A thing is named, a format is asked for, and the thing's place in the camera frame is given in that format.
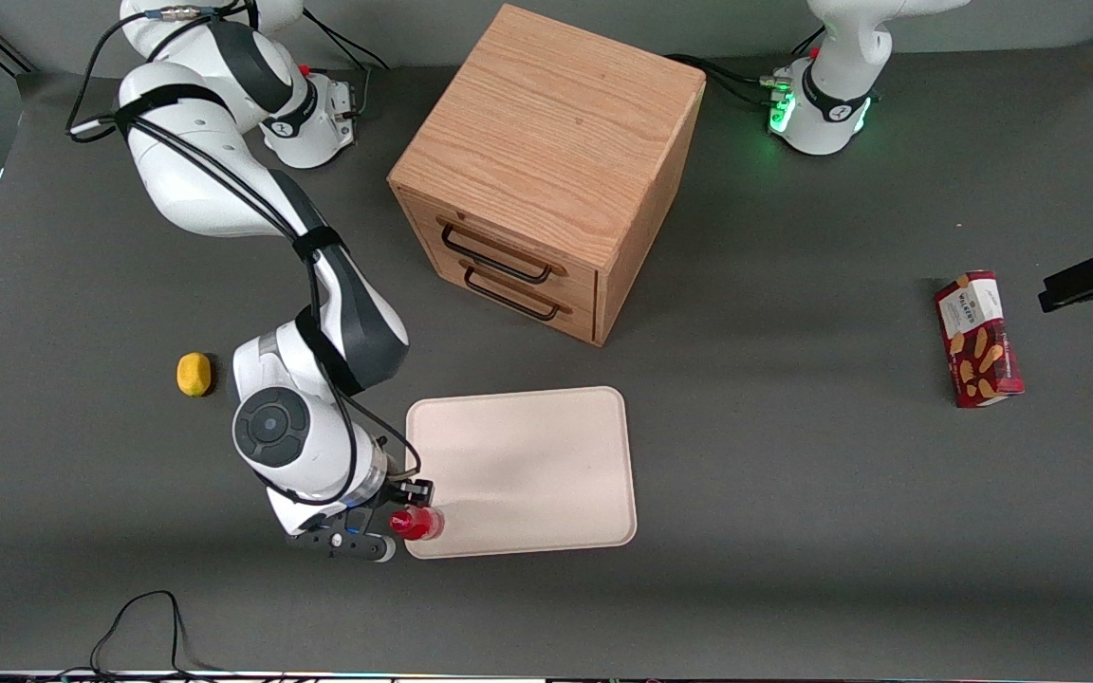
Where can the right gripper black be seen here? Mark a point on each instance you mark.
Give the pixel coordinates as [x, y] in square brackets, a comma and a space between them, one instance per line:
[411, 493]

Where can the red coke bottle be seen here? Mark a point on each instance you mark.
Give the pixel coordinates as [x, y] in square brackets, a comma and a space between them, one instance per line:
[423, 524]

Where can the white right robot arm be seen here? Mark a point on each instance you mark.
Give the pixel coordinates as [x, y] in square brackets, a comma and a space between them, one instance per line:
[186, 171]

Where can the beige rectangular tray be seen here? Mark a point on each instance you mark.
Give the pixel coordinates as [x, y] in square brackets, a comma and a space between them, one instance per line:
[527, 465]

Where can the red cookie box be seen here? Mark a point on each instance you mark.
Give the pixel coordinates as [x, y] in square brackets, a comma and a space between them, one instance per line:
[978, 341]

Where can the wooden drawer front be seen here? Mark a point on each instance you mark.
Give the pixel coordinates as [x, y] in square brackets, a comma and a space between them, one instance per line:
[577, 281]
[580, 323]

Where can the yellow lemon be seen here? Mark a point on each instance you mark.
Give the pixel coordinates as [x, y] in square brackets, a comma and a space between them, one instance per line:
[194, 375]

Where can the wooden drawer cabinet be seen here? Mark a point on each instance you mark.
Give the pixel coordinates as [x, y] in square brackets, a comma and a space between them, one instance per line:
[546, 123]

